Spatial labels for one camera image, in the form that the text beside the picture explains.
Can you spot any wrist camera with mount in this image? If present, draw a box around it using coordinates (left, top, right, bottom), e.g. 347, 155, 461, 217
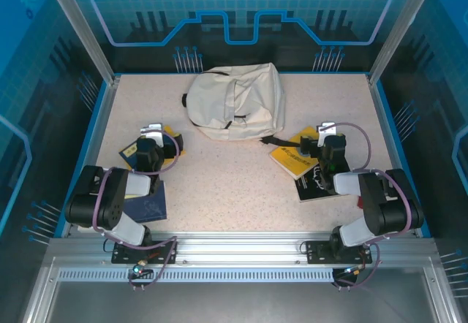
317, 121, 338, 148
140, 123, 165, 145

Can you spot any blue-edged table side rail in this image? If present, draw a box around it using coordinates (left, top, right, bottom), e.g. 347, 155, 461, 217
60, 75, 121, 237
366, 73, 432, 238

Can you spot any grey metal front tray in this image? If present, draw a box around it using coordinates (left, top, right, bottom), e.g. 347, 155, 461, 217
21, 281, 461, 323

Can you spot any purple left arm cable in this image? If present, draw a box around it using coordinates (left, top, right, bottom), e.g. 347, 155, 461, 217
93, 132, 181, 291

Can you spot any aluminium frame post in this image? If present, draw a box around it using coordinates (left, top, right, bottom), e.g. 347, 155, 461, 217
40, 0, 121, 85
367, 0, 442, 85

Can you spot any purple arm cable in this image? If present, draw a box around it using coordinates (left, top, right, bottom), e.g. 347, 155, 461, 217
334, 121, 418, 291
93, 132, 181, 291

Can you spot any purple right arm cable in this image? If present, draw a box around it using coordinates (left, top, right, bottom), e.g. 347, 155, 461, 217
334, 121, 418, 291

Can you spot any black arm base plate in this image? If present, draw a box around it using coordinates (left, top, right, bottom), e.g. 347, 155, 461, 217
305, 240, 373, 265
111, 240, 179, 265

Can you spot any slotted grey cable duct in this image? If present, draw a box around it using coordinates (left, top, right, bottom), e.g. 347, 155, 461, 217
57, 268, 336, 283

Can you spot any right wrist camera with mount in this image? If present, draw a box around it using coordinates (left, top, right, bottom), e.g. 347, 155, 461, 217
317, 121, 338, 148

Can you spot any black book with white lettering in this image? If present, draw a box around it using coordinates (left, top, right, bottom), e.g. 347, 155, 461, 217
294, 165, 343, 203

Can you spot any yellow book with grey picture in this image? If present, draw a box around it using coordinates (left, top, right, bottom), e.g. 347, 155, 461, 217
269, 125, 322, 181

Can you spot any cream canvas backpack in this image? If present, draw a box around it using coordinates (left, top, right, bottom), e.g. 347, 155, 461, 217
181, 62, 304, 149

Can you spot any navy book with gold drawing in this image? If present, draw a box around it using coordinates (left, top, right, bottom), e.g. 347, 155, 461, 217
124, 182, 168, 224

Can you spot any aluminium front rail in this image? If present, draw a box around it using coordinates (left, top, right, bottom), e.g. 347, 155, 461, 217
47, 231, 439, 270

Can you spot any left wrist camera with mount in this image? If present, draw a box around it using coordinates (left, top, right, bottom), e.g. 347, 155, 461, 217
140, 123, 165, 145

